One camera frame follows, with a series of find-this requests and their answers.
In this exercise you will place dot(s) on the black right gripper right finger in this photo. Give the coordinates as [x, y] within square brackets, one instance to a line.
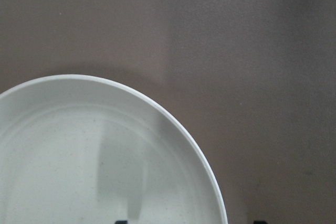
[259, 222]

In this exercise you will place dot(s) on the white round plate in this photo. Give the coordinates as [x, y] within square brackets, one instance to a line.
[83, 149]

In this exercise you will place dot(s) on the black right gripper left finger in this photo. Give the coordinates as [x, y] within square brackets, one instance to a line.
[121, 222]

